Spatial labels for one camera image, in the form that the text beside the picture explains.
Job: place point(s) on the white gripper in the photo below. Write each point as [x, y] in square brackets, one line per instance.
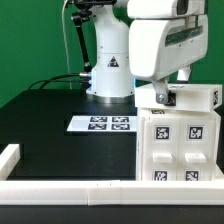
[158, 48]

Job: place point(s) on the white block with tags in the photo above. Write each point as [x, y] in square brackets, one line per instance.
[184, 97]

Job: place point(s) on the white cabinet body box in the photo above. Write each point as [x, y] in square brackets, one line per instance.
[142, 115]

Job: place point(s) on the white cabinet door with knob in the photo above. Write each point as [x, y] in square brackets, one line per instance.
[159, 159]

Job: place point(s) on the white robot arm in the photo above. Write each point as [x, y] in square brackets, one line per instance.
[111, 76]

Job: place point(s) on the flat white panel with tags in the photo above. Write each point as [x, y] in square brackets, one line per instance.
[102, 124]

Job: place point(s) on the white U-shaped fence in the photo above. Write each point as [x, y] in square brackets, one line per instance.
[103, 192]

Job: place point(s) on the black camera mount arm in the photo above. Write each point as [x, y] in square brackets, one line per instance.
[83, 15]

